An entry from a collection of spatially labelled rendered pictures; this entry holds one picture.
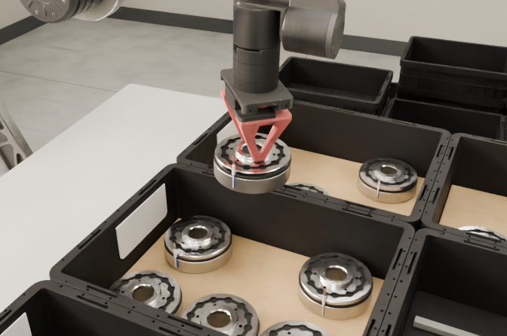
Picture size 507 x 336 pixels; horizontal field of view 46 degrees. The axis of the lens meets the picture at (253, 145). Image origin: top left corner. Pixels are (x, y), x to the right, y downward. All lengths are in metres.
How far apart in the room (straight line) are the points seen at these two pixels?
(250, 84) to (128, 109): 0.99
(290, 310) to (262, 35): 0.38
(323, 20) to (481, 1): 3.25
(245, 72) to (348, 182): 0.46
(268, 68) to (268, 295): 0.34
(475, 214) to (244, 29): 0.57
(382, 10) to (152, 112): 2.54
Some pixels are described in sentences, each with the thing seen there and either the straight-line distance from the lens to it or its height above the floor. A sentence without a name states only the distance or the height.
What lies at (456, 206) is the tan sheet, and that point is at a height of 0.83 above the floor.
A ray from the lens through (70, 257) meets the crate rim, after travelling 0.81.
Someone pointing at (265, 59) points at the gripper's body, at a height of 1.18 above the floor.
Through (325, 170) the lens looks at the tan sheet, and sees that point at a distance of 1.14.
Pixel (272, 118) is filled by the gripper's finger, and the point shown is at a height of 1.11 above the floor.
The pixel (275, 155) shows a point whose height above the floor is 1.03.
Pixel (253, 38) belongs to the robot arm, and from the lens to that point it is 0.69.
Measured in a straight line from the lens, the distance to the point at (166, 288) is 0.84.
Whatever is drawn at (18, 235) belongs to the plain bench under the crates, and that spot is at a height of 0.70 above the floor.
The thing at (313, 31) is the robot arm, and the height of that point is 1.22.
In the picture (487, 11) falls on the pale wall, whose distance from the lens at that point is 3.90.
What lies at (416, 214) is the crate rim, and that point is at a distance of 0.88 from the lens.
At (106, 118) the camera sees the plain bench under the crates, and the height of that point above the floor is 0.70.
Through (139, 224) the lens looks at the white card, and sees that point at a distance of 0.91.
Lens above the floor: 1.43
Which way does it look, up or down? 30 degrees down
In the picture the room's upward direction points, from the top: straight up
